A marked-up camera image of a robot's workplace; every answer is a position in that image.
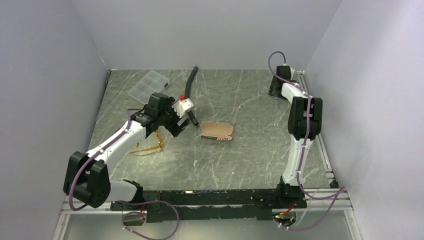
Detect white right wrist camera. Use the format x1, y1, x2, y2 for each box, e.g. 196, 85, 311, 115
285, 65, 297, 81

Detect black rubber hose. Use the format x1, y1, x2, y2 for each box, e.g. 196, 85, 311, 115
184, 66, 200, 127

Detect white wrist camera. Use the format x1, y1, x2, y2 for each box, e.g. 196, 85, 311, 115
171, 94, 195, 118
285, 65, 297, 81

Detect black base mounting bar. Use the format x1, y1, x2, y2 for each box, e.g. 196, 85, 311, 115
110, 186, 307, 223

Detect orange transparent safety glasses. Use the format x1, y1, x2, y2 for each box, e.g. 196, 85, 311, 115
129, 130, 164, 156

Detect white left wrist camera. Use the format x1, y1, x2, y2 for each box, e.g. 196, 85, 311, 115
171, 94, 195, 118

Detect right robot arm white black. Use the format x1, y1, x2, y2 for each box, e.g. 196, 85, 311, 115
268, 65, 323, 208

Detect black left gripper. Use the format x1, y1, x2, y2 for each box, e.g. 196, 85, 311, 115
157, 97, 190, 137

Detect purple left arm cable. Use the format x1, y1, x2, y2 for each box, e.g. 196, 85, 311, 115
67, 109, 180, 240

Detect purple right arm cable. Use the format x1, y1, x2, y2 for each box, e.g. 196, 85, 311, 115
267, 51, 347, 232

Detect printed glasses pouch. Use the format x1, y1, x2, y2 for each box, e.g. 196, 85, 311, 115
200, 121, 234, 141

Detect aluminium frame rail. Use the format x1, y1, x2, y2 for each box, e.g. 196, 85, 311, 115
53, 188, 362, 240

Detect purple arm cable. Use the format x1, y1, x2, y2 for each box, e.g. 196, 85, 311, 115
267, 51, 347, 232
67, 109, 180, 240

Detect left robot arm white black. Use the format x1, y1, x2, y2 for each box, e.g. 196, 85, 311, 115
63, 92, 195, 211

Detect clear plastic compartment box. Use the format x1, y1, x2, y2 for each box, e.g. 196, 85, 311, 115
127, 70, 170, 104

